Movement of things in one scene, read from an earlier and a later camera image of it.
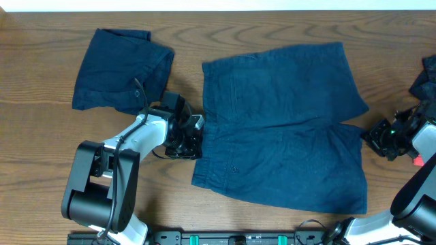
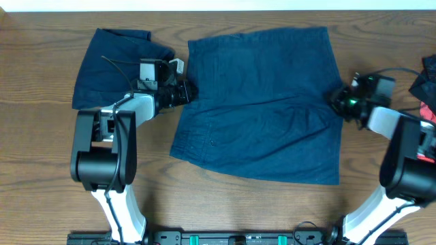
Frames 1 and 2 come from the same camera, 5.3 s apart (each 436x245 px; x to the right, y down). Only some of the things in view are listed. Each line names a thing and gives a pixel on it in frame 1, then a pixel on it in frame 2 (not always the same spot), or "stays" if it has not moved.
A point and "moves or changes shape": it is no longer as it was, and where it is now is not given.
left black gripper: x=190 y=150 -> x=190 y=92
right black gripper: x=372 y=136 -> x=335 y=101
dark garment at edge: x=425 y=86 stays
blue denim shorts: x=274 y=129 moves or changes shape
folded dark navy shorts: x=114 y=60 stays
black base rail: x=205 y=237 stays
